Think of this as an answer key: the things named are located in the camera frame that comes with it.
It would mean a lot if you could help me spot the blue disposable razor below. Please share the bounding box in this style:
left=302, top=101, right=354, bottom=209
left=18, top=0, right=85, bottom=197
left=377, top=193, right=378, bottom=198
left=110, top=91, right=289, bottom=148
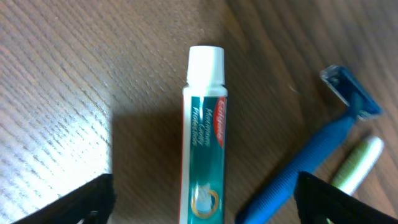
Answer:
left=235, top=65, right=382, bottom=224

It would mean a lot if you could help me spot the green and white toothbrush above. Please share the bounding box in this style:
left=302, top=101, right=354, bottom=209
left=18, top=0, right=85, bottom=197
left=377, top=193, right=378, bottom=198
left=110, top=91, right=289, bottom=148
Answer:
left=330, top=136, right=384, bottom=196

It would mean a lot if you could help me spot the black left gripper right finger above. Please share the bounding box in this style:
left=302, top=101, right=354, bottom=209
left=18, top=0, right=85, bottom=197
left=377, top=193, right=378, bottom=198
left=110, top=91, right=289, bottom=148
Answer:
left=294, top=172, right=397, bottom=224

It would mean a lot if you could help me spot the green Colgate toothpaste tube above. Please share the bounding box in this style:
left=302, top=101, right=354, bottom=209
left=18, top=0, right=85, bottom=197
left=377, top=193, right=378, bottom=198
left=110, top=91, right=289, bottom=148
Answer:
left=178, top=45, right=228, bottom=224

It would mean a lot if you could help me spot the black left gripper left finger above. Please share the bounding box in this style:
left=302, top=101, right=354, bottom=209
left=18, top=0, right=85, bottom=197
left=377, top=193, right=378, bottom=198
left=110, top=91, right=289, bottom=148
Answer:
left=14, top=174, right=116, bottom=224

